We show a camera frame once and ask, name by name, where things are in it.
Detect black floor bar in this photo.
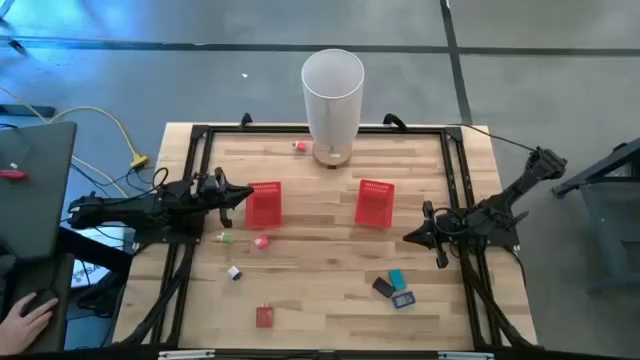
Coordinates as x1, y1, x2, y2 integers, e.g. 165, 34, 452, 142
0, 103, 56, 119

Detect black box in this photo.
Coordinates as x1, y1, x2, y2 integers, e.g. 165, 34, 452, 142
371, 276, 397, 299

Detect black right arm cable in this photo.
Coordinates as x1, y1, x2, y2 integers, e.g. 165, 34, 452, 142
449, 122, 540, 152

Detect red plastic basket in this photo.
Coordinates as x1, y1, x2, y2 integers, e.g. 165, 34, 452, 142
354, 179, 396, 230
244, 181, 283, 230

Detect blue framed device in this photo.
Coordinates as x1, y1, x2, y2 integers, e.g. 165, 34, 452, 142
391, 290, 417, 310

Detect black cable conduit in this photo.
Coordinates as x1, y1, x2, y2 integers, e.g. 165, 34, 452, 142
457, 247, 534, 349
119, 243, 196, 346

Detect white printed box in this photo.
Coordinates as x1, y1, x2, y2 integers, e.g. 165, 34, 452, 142
69, 224, 136, 290

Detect red handled tool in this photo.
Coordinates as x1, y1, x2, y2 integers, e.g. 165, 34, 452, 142
0, 162, 29, 181

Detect person's hand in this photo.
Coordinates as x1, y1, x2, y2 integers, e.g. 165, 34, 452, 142
0, 292, 60, 356

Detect teal box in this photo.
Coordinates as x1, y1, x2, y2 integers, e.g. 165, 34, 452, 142
388, 268, 408, 292

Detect yellow extension cable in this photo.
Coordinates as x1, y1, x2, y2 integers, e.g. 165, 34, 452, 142
0, 85, 150, 199

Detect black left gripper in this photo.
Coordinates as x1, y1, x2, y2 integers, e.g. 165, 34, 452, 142
197, 167, 255, 229

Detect dark blue side table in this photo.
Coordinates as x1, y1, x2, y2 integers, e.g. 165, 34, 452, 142
551, 137, 640, 295

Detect white shade table lamp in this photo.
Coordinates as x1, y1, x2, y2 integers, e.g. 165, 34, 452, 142
300, 48, 365, 170

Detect white metal bracket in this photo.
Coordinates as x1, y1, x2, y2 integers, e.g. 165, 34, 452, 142
438, 350, 496, 360
158, 349, 217, 360

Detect grey desk panel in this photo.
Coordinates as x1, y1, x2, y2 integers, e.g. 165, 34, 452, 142
0, 121, 78, 261

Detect black aluminium table frame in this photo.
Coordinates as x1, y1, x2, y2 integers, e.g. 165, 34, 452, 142
149, 123, 504, 351

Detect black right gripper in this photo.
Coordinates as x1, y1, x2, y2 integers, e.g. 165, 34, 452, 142
402, 199, 469, 270

